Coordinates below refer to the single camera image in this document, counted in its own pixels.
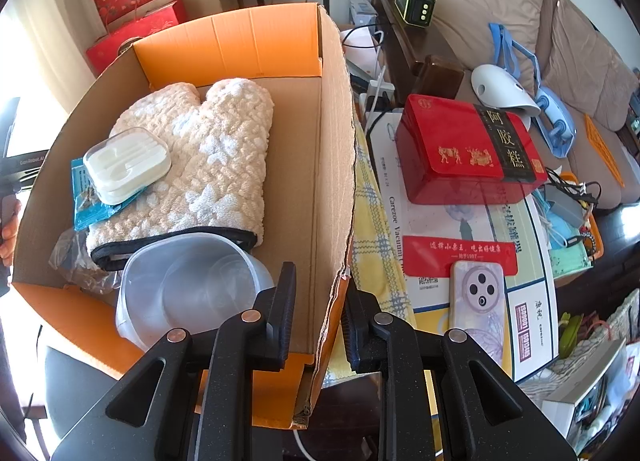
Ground orange tray with clutter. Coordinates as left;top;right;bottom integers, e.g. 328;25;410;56
533;168;604;287

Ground cream quilted oven mitt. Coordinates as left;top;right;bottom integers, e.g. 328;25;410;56
86;78;274;270

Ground person's left hand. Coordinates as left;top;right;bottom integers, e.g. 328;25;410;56
0;199;22;267

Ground white rounded plastic device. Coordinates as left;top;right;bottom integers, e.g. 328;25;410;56
471;64;540;117

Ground brown sofa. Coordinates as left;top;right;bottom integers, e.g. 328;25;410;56
374;0;640;210

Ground white vacuum product box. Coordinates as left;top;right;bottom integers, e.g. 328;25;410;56
364;110;559;382

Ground green black cube device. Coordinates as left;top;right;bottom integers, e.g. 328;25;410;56
395;0;436;28

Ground phone with round camera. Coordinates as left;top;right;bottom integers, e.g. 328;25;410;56
449;261;506;366

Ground cardboard box orange flaps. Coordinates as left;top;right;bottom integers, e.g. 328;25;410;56
13;3;356;429

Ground blue foil packet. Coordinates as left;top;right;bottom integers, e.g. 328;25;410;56
70;158;146;231

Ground red card Chinese text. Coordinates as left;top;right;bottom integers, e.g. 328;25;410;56
402;236;518;278

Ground red Ferrero gift box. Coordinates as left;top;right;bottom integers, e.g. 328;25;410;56
86;0;186;77

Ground clear plastic bowl container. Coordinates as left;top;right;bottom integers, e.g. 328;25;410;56
115;233;274;351

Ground yellow plaid cloth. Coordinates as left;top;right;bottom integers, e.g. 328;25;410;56
322;104;418;390

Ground red tin box Chinese characters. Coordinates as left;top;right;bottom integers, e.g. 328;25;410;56
396;94;548;206

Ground clear bag rubber bands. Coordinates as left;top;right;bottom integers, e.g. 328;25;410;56
49;228;122;295

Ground light blue plastic frame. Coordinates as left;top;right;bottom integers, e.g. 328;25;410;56
488;22;577;158

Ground white plastic cutlery case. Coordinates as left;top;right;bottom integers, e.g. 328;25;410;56
82;128;171;206

